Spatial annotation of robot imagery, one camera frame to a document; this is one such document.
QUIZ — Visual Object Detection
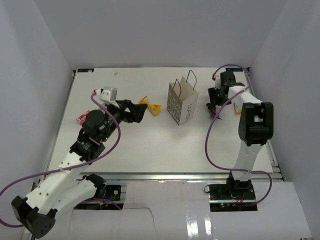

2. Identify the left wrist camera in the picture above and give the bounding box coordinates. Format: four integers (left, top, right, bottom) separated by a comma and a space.
96, 86, 118, 103

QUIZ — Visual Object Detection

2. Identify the paper coffee bag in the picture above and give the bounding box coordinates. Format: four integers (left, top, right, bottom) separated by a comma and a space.
166, 69, 199, 125

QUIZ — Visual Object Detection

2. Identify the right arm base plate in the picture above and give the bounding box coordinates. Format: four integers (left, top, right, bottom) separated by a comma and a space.
204, 184, 258, 213

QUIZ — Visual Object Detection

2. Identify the blue table label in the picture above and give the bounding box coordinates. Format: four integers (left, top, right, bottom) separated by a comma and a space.
77, 68, 95, 73
230, 67, 243, 72

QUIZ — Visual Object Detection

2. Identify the purple snack packet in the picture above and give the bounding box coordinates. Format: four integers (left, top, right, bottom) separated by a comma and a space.
206, 102, 221, 120

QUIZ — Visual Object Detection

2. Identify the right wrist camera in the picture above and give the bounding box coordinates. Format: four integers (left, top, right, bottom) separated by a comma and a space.
212, 73, 221, 89

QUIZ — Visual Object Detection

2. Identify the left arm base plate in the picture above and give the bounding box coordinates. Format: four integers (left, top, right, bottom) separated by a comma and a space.
102, 185, 122, 201

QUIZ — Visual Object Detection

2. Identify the small yellow snack packet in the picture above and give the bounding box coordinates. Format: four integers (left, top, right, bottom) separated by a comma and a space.
233, 102, 242, 115

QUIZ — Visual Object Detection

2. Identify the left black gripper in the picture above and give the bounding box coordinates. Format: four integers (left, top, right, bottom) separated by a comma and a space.
100, 99, 148, 142

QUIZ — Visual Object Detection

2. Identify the right blue table label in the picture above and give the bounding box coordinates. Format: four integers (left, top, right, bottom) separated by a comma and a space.
230, 67, 243, 72

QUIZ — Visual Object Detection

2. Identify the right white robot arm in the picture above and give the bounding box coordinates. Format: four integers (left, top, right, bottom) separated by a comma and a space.
206, 71, 274, 200

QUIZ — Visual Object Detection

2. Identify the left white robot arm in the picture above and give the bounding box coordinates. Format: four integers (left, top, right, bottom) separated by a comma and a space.
11, 100, 147, 239

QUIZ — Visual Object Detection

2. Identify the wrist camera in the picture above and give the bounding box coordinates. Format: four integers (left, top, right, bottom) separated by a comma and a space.
96, 86, 118, 103
212, 73, 221, 89

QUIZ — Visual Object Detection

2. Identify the left blue table label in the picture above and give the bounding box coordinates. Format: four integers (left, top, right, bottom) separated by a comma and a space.
77, 68, 95, 73

